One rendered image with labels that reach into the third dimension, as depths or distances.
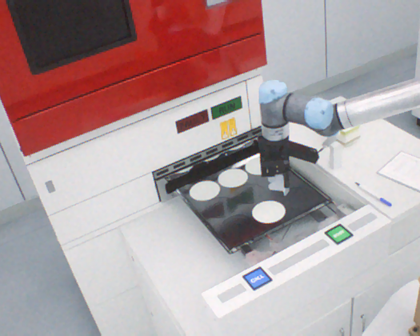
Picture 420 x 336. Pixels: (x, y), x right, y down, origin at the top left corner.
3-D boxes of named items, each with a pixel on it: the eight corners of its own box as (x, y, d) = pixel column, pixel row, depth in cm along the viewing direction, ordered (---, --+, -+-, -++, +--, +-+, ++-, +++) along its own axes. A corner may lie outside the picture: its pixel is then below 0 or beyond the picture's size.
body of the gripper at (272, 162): (260, 163, 149) (257, 129, 142) (290, 161, 148) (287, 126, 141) (262, 179, 143) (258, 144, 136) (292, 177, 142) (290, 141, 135)
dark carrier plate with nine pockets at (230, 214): (179, 190, 170) (178, 188, 170) (265, 152, 181) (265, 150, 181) (230, 249, 144) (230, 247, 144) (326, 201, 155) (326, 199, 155)
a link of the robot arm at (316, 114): (341, 106, 131) (303, 99, 136) (327, 96, 121) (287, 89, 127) (333, 136, 131) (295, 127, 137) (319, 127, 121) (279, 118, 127)
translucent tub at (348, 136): (329, 139, 170) (329, 122, 166) (345, 131, 173) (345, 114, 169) (345, 148, 164) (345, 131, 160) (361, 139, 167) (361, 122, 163)
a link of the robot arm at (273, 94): (280, 94, 124) (251, 89, 129) (283, 132, 131) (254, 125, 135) (294, 81, 129) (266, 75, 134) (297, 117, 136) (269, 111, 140)
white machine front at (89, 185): (61, 246, 165) (18, 148, 142) (266, 155, 192) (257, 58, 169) (63, 252, 163) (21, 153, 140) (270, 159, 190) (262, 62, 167)
